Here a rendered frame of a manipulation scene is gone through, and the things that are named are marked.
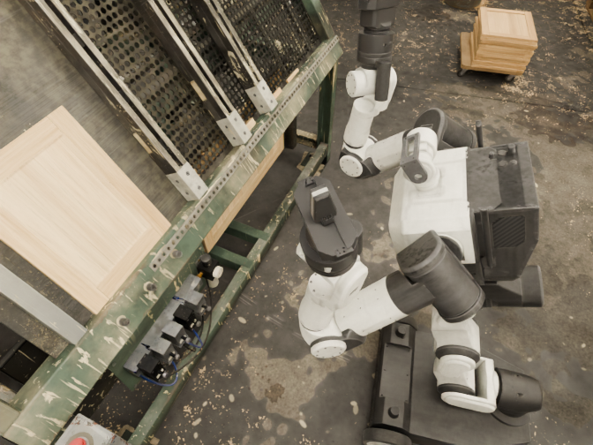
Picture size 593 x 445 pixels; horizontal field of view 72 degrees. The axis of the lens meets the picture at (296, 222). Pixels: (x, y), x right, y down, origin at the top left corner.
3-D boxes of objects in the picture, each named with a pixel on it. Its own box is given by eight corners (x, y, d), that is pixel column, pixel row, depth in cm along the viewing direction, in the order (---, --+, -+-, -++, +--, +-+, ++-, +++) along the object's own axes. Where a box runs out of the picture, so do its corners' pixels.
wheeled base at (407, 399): (509, 358, 200) (541, 329, 174) (521, 479, 168) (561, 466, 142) (379, 329, 209) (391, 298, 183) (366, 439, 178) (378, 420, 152)
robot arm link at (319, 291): (310, 249, 69) (299, 289, 80) (349, 284, 66) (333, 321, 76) (335, 230, 73) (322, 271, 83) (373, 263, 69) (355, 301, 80)
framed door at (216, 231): (205, 252, 212) (208, 253, 211) (181, 177, 169) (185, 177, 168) (281, 147, 263) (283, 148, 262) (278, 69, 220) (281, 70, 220)
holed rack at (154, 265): (154, 271, 132) (155, 272, 132) (148, 266, 131) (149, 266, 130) (338, 40, 226) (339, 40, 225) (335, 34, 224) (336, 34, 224)
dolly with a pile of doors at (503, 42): (519, 87, 348) (541, 41, 317) (455, 79, 356) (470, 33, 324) (512, 51, 386) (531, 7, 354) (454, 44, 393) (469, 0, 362)
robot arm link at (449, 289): (420, 305, 90) (477, 277, 83) (419, 333, 82) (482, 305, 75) (387, 267, 88) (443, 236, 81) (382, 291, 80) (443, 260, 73)
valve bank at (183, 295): (166, 410, 134) (146, 388, 115) (131, 391, 138) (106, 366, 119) (242, 288, 162) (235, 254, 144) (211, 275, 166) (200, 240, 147)
